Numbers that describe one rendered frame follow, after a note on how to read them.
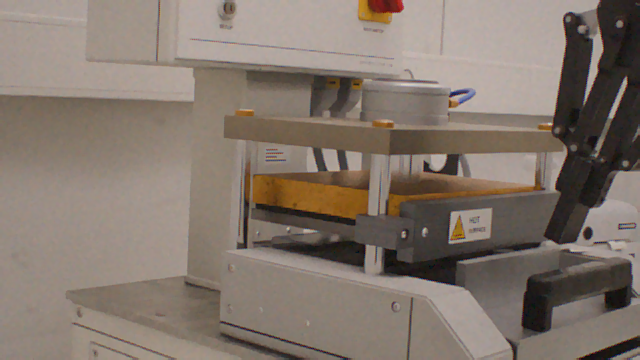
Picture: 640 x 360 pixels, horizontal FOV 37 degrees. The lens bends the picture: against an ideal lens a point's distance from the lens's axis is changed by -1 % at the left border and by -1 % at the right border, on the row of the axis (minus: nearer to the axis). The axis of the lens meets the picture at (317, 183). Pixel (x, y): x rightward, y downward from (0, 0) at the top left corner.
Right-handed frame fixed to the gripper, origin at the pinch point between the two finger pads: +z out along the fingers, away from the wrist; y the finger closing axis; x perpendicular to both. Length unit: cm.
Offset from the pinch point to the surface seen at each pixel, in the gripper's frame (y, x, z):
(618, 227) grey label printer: -33, 95, 26
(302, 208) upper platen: -17.7, -10.3, 8.9
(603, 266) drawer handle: 3.5, 2.0, 4.3
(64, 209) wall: -65, 1, 33
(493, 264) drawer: -2.8, -3.6, 6.9
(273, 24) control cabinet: -32.9, -4.5, -2.6
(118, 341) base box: -28.0, -17.1, 27.3
